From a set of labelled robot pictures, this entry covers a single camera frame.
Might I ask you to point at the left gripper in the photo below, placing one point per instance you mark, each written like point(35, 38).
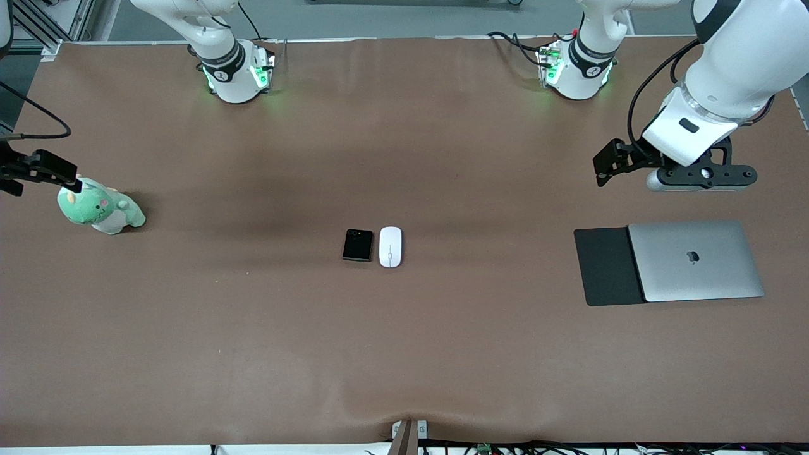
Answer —
point(627, 155)

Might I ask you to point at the white computer mouse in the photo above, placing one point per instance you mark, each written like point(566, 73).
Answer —
point(390, 246)

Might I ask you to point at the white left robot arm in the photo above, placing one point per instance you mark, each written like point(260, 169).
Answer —
point(591, 38)

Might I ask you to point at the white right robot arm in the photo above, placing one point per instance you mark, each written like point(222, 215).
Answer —
point(218, 38)

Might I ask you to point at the black mouse pad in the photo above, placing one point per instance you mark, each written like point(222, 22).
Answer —
point(603, 272)

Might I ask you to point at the green dinosaur plush toy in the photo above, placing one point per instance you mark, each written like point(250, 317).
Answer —
point(107, 212)

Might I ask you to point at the silver laptop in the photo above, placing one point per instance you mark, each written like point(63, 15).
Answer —
point(695, 278)

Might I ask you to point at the brown table cover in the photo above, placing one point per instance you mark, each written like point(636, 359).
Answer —
point(404, 347)

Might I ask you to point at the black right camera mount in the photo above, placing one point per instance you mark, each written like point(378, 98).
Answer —
point(9, 167)

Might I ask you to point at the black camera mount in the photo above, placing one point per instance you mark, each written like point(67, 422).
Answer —
point(727, 174)
point(9, 167)

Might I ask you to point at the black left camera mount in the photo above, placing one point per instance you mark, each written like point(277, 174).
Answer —
point(727, 174)

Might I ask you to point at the brown table clamp post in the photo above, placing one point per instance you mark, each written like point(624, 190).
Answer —
point(405, 439)

